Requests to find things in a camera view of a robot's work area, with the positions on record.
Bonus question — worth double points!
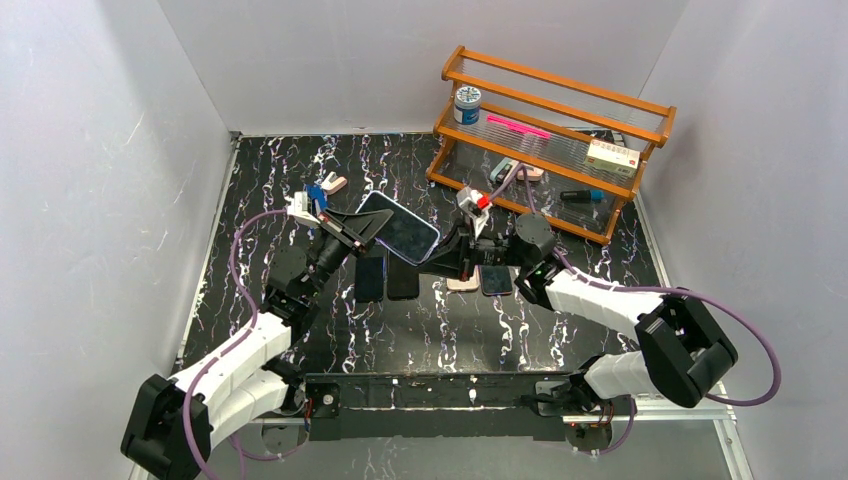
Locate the beige pink phone case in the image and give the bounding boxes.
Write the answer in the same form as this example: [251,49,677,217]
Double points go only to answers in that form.
[446,266,480,293]

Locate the purple edged smartphone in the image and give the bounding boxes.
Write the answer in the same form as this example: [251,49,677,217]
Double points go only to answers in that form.
[479,265,513,296]

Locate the phone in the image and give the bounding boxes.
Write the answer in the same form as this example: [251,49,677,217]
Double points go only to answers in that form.
[386,254,420,301]
[357,191,441,266]

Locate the black smartphone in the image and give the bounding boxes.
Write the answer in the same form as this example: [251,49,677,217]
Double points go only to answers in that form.
[354,255,385,303]

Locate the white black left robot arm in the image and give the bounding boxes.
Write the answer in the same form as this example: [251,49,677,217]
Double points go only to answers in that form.
[120,209,393,479]

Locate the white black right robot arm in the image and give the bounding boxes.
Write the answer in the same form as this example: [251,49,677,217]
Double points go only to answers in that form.
[419,213,738,410]

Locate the black arm mounting base bar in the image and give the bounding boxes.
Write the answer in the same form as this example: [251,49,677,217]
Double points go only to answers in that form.
[305,372,616,444]

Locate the small pink white stapler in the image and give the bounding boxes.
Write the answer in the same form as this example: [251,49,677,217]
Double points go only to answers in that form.
[320,172,348,196]

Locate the light blue small stapler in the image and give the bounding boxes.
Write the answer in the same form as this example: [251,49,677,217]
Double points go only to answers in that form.
[489,157,517,185]

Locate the black blue marker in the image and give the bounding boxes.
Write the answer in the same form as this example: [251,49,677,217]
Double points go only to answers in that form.
[559,189,604,203]

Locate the orange wooden shelf rack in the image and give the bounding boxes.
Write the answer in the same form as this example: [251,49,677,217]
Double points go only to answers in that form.
[427,46,677,245]

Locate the pink pen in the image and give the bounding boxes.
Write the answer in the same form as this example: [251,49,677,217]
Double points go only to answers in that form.
[487,114,551,140]

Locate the white red cardboard box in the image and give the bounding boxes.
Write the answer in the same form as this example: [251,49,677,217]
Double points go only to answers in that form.
[584,139,640,178]

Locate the white blue labelled jar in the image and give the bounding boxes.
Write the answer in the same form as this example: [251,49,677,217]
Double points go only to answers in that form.
[453,85,482,125]

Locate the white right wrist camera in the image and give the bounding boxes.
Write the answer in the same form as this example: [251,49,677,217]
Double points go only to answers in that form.
[457,186,492,239]

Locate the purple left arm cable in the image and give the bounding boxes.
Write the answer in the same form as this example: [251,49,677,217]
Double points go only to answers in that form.
[182,208,293,480]

